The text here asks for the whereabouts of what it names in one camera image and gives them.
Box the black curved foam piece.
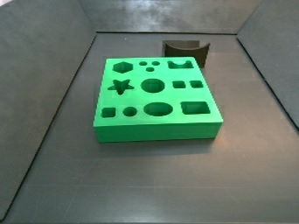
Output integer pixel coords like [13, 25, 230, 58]
[162, 40, 210, 68]

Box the green shape sorter block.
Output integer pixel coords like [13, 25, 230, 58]
[93, 57, 222, 143]

